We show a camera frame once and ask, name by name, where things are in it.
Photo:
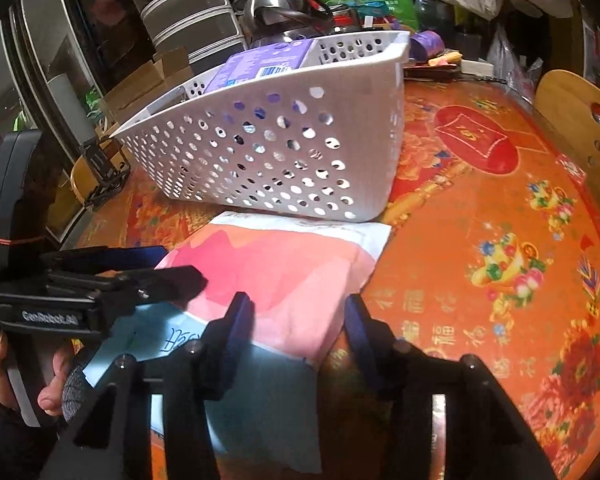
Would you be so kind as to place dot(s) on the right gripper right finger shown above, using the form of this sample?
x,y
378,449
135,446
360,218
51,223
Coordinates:
x,y
407,378

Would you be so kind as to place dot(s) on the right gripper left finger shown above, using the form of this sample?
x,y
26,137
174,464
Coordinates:
x,y
199,371

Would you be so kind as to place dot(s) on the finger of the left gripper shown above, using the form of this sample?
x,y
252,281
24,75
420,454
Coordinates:
x,y
103,258
107,298

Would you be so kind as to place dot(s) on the light blue tissue pack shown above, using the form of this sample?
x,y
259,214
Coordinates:
x,y
268,406

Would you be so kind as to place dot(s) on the pink tissue pack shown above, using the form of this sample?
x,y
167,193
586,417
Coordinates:
x,y
297,273

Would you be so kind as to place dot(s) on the grey knitted glove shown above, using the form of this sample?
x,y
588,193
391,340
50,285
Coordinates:
x,y
76,388

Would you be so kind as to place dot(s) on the wooden chair left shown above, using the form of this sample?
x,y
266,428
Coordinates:
x,y
81,179

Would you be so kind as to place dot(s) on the wooden chair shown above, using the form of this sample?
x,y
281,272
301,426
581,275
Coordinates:
x,y
81,179
571,105

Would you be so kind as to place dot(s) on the black folding stand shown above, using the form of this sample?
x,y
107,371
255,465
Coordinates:
x,y
109,166

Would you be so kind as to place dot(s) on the cardboard box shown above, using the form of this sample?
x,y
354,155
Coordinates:
x,y
147,83

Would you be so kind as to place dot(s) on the white perforated plastic basket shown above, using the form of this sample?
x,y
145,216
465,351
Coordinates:
x,y
320,140

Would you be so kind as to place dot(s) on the purple tissue pack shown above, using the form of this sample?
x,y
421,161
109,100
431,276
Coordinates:
x,y
262,65

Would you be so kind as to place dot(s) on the grey stacked drawer tower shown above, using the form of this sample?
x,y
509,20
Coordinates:
x,y
207,30

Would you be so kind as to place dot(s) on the steel kettle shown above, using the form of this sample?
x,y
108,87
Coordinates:
x,y
275,21

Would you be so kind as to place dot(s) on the wooden chair right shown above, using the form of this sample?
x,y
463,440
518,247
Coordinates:
x,y
571,105

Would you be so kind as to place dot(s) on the purple tape roll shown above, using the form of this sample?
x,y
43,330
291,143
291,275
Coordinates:
x,y
425,45

